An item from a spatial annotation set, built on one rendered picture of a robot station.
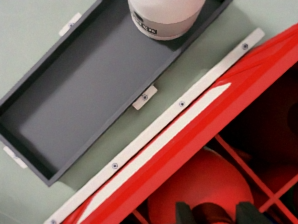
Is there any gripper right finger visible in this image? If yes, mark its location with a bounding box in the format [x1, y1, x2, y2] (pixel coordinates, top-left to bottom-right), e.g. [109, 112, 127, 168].
[235, 201, 273, 224]

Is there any dark grey rectangular tray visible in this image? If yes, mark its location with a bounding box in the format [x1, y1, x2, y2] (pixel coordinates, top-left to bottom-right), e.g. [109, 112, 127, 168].
[0, 0, 233, 188]

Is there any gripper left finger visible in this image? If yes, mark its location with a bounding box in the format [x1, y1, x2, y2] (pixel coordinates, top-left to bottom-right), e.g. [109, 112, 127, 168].
[175, 202, 197, 224]

